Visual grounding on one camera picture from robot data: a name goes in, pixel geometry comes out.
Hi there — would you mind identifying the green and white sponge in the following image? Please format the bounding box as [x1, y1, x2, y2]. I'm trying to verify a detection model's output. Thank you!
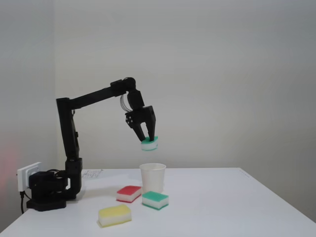
[141, 191, 170, 211]
[140, 135, 159, 152]

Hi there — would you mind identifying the white paper cup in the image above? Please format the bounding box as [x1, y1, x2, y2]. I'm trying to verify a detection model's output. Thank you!
[139, 163, 166, 194]

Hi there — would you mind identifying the red and white sponge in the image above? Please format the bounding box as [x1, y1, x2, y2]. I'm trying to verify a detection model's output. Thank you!
[116, 185, 142, 203]

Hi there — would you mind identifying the yellow and white sponge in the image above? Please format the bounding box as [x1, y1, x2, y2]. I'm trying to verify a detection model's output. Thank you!
[98, 203, 132, 228]

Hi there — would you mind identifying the white power strip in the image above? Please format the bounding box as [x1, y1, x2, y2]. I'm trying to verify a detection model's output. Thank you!
[16, 162, 42, 192]

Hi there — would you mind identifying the thin white wrist cable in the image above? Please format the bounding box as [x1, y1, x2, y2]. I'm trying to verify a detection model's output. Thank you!
[119, 93, 131, 112]

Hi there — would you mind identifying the black power cable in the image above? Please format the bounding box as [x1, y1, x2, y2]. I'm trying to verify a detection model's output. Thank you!
[19, 191, 33, 214]

